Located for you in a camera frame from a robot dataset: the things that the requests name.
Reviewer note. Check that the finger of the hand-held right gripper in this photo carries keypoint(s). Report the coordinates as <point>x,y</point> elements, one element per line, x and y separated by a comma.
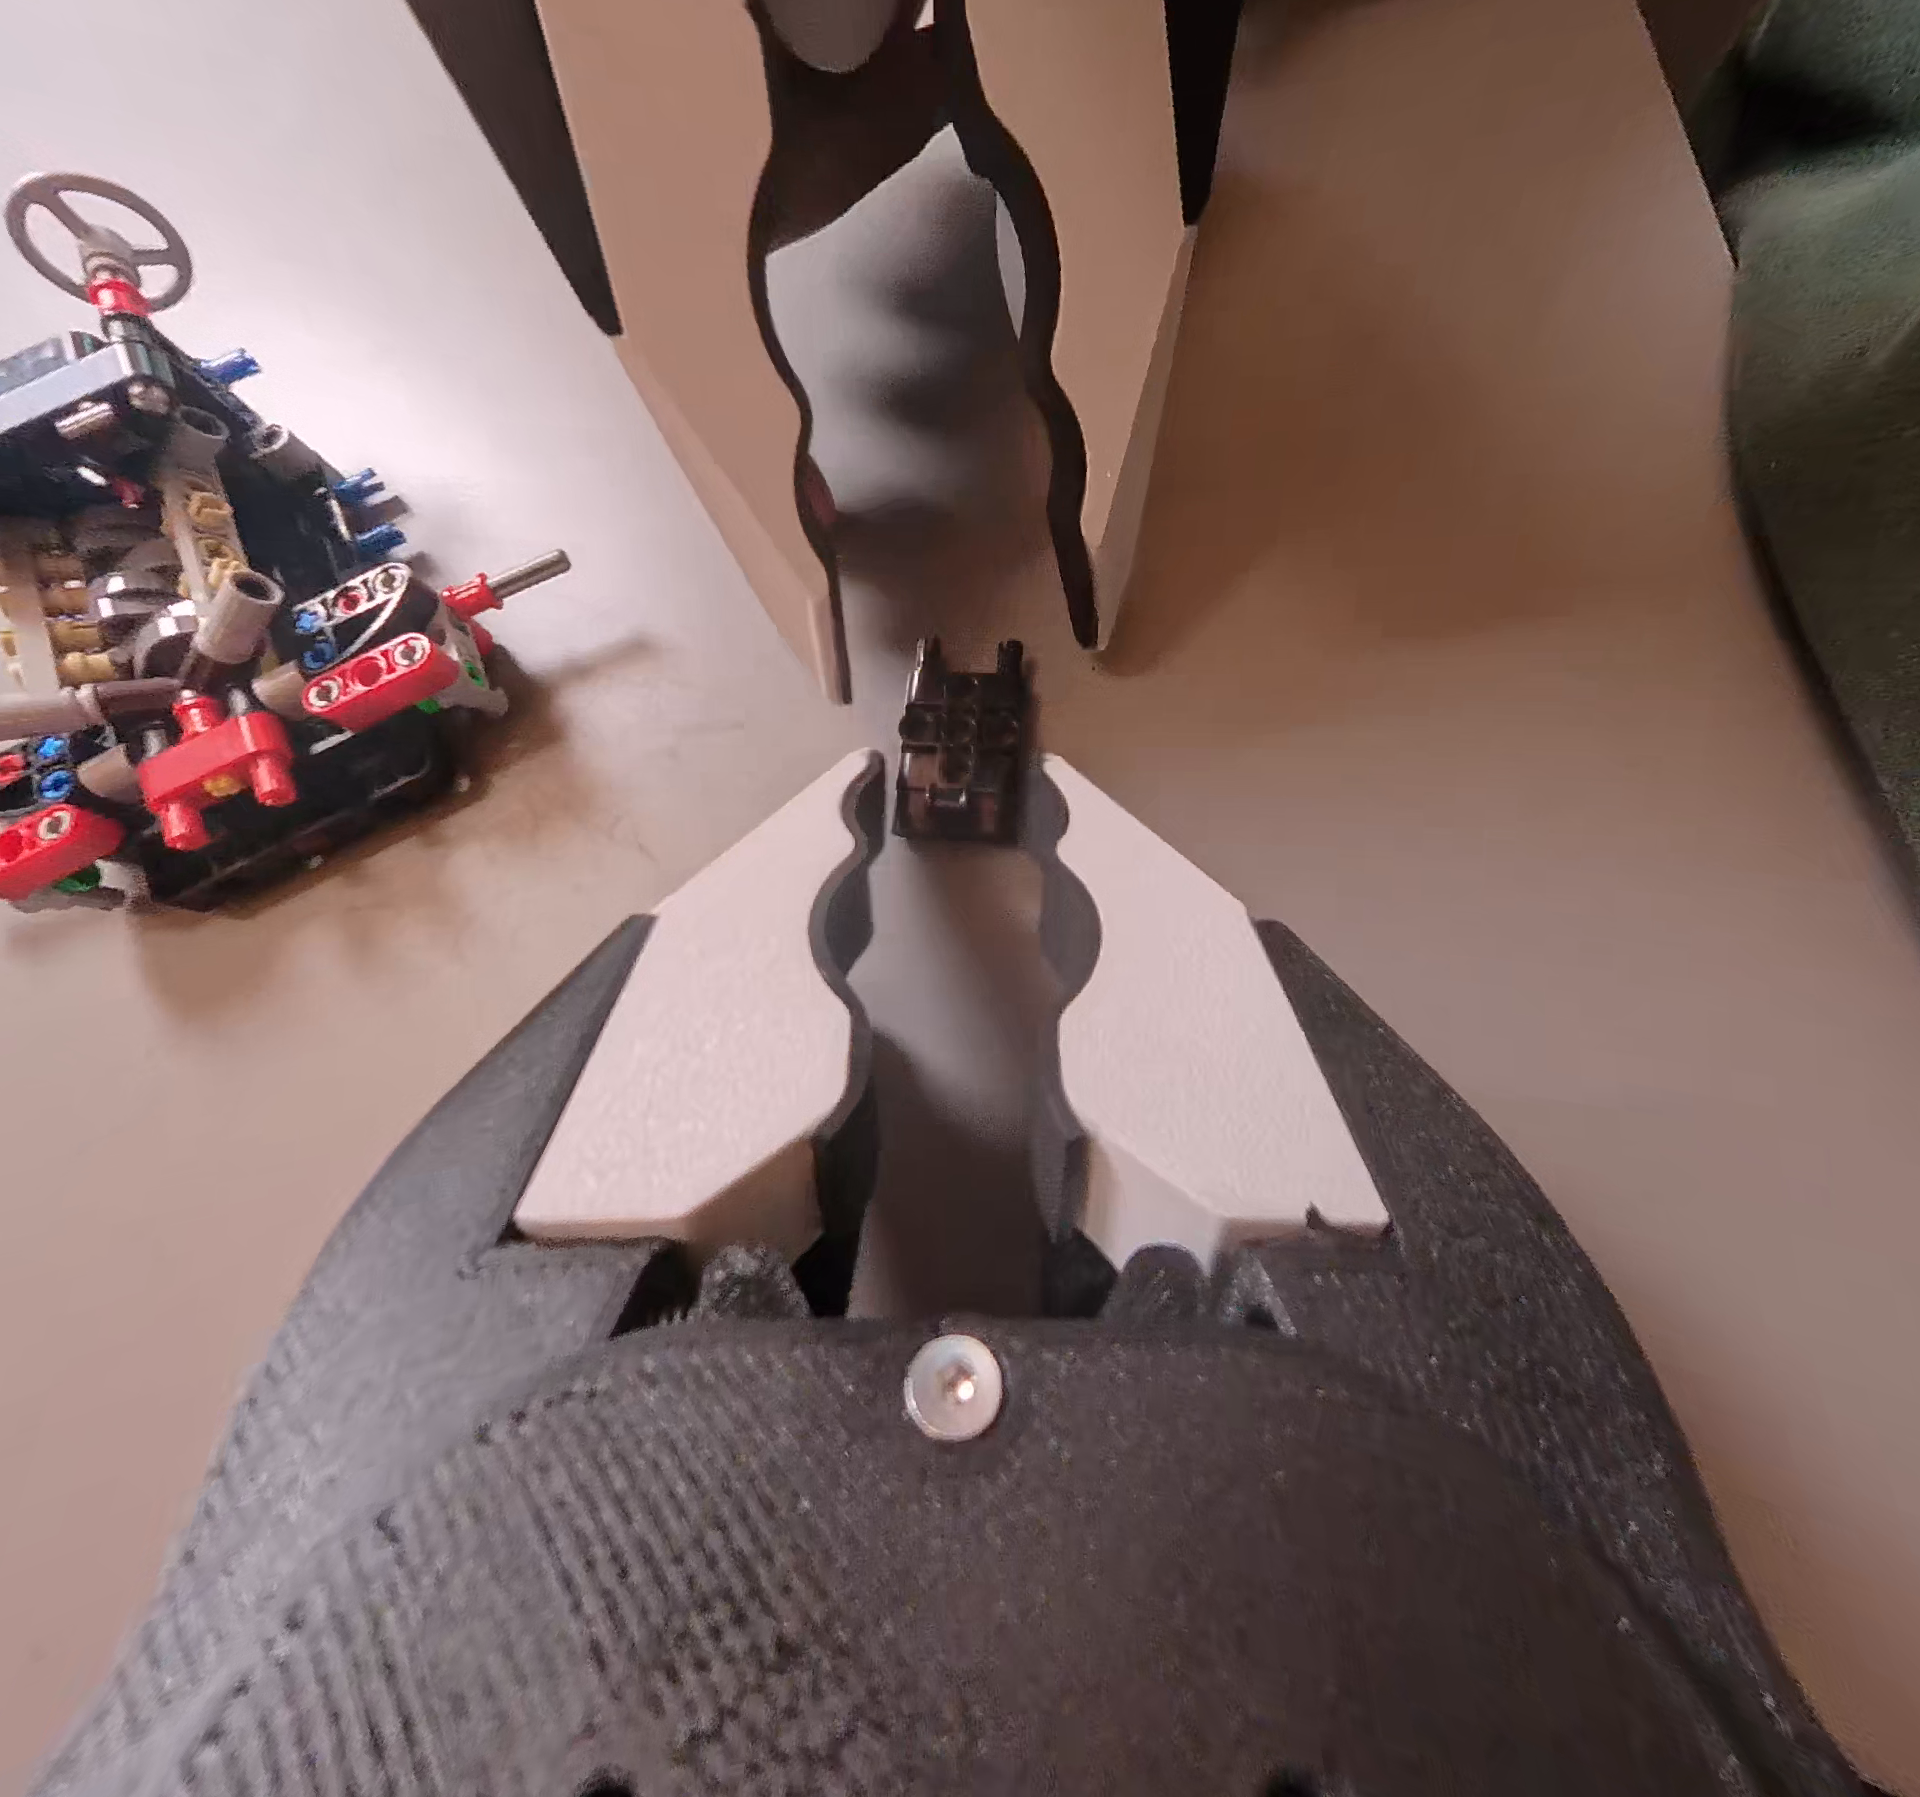
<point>659,206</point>
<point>1096,177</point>

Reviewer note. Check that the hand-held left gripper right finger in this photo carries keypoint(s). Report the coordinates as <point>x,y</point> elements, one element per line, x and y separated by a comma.
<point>1199,1063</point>

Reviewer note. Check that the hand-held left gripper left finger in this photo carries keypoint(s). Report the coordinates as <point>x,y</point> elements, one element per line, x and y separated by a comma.
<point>705,1063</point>

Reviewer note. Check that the black lego beam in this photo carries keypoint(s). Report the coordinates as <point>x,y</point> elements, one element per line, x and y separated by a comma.
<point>961,746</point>

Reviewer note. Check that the lego car model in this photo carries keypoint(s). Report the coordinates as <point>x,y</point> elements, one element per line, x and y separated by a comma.
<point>225,658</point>

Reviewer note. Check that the person's right hand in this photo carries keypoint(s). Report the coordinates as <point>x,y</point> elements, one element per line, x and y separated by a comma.
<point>854,148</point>

